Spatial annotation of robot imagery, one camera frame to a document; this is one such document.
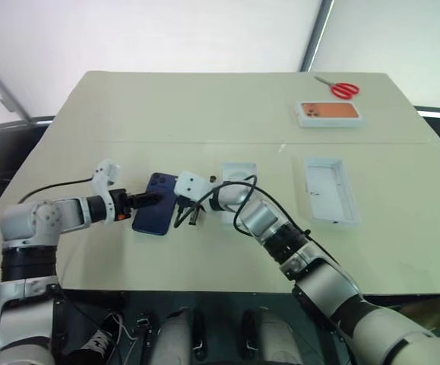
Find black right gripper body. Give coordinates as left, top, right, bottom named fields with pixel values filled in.
left=176, top=195, right=206, bottom=214

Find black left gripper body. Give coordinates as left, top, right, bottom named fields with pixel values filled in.
left=109, top=188, right=136, bottom=222

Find dark blue smartphone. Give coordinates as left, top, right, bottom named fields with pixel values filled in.
left=131, top=171, right=181, bottom=238

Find white box inner tray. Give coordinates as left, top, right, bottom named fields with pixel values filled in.
left=218, top=162, right=258, bottom=226

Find open white phone box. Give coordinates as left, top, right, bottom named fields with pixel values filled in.
left=303, top=156, right=362, bottom=228

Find white lid with phone print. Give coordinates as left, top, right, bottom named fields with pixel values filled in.
left=293, top=100, right=369, bottom=130

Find grey rounded robot leg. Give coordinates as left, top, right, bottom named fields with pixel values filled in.
left=157, top=306, right=197, bottom=365

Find black and white sneaker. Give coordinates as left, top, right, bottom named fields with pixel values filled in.
left=78, top=313, right=126, bottom=360

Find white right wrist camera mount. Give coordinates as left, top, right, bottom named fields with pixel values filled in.
left=175, top=170, right=214, bottom=203

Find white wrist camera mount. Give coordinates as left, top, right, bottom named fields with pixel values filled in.
left=91, top=159, right=124, bottom=222
left=175, top=170, right=214, bottom=203

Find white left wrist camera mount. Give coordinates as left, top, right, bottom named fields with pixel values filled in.
left=91, top=159, right=124, bottom=222

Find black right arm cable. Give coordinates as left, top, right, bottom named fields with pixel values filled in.
left=191, top=176, right=340, bottom=267

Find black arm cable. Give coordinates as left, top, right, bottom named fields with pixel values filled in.
left=191, top=176, right=340, bottom=267
left=17, top=176, right=96, bottom=205

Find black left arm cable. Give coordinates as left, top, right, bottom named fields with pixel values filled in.
left=17, top=176, right=96, bottom=205

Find grey metal window frame bar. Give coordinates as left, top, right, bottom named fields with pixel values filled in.
left=0, top=48, right=53, bottom=126

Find red handled scissors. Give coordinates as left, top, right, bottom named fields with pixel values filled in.
left=314, top=75, right=361, bottom=101

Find dark window frame bar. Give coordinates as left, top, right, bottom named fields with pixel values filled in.
left=298, top=0, right=337, bottom=73

